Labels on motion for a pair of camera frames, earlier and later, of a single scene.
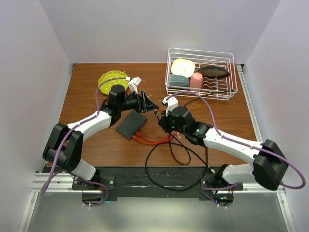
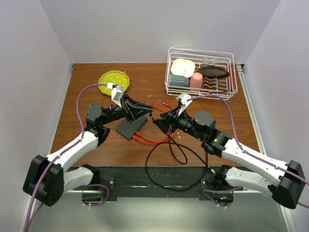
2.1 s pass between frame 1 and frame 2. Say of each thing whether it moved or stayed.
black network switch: stayed
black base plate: stayed
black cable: moved
